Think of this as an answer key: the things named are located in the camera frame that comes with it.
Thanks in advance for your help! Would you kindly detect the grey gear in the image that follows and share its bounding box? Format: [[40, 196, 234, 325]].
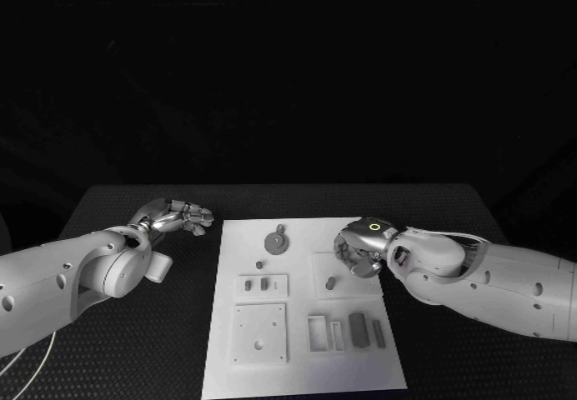
[[262, 232, 290, 255]]

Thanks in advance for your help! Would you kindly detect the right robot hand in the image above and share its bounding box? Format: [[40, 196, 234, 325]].
[[333, 216, 401, 279]]

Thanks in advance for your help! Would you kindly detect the thick long grey cylinder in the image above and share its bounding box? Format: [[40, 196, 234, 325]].
[[348, 312, 372, 348]]

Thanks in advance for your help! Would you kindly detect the white task board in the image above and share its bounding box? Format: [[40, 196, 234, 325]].
[[199, 216, 410, 400]]

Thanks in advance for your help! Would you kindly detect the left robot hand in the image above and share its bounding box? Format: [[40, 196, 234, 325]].
[[127, 197, 215, 237]]

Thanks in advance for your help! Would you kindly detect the white cable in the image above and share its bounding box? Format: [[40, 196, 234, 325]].
[[9, 331, 58, 400], [405, 227, 493, 245], [0, 347, 29, 376]]

